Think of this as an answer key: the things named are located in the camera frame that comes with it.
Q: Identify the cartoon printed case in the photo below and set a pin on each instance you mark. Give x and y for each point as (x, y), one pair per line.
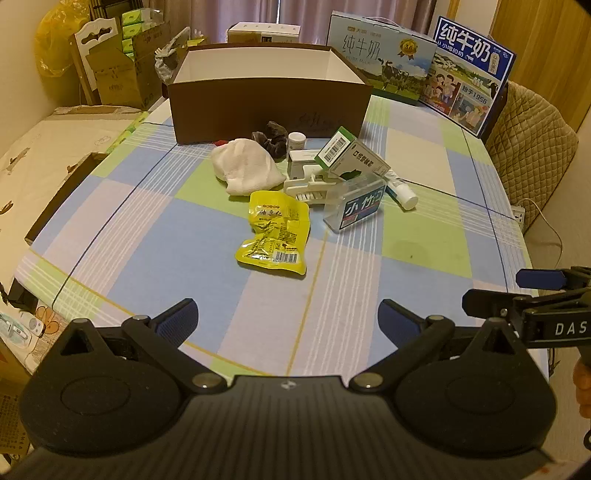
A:
(27, 330)

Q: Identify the cream printed bedsheet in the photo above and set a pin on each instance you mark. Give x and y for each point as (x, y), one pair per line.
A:
(37, 175)

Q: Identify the open tan cardboard box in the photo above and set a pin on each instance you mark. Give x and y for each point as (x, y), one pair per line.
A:
(115, 78)

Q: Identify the stack of green tissue packs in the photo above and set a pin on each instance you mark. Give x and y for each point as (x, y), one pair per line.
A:
(138, 27)

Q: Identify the white power strip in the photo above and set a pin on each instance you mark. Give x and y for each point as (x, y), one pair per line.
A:
(519, 214)

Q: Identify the clear box with blue label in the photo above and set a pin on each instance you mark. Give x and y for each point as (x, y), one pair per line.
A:
(358, 207)

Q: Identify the checkered tablecloth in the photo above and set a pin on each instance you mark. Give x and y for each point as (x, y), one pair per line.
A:
(161, 221)

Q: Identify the yellow plastic bag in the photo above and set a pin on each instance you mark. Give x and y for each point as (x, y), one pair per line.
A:
(55, 50)

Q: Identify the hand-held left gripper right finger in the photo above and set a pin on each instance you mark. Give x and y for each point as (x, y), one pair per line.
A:
(392, 318)

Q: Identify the white towel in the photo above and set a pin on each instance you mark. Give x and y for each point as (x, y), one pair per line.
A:
(244, 166)

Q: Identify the small black device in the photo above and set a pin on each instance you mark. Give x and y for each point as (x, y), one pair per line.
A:
(23, 295)

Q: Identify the light blue cow milk carton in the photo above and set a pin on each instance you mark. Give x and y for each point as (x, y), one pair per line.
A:
(369, 50)

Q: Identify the green and white box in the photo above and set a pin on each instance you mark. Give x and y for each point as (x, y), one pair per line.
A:
(355, 157)

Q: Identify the dark hair scrunchie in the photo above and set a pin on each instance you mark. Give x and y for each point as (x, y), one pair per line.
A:
(272, 138)

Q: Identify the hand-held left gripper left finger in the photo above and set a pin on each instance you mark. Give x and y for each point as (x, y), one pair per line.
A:
(178, 316)

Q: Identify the white hair clip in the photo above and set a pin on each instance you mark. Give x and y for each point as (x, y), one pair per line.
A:
(300, 187)

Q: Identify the white appliance box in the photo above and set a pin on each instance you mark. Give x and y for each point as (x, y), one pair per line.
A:
(263, 32)

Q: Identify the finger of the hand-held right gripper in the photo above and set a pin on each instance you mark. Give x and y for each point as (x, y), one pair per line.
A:
(540, 278)
(485, 302)

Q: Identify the white pill bottle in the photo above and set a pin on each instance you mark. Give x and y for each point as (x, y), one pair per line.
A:
(297, 141)

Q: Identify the wooden door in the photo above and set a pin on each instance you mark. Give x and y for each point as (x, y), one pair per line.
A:
(545, 46)

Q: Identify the yellow snack packet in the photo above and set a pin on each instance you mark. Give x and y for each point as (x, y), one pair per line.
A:
(272, 230)

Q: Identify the brown cardboard box white inside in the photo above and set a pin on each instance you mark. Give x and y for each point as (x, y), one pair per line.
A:
(258, 106)

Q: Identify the flat torn cardboard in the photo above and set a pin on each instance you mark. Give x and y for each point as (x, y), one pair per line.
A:
(92, 112)

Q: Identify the white medicine box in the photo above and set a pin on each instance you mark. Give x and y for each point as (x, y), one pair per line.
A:
(302, 161)

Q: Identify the dark folding rack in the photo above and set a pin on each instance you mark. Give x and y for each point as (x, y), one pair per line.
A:
(111, 9)

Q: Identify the silver plastic bag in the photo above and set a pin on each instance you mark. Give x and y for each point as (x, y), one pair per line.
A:
(168, 60)

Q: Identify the white tube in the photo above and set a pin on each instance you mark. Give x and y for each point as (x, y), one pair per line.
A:
(401, 191)

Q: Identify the chair with quilted cover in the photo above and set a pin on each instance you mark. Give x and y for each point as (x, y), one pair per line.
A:
(535, 138)

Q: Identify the dark blue cartoon milk carton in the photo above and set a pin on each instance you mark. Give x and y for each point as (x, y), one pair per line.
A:
(466, 78)

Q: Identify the person's right hand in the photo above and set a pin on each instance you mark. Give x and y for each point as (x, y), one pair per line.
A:
(584, 385)

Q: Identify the pink curtain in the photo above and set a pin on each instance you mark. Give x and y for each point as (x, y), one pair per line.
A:
(314, 14)

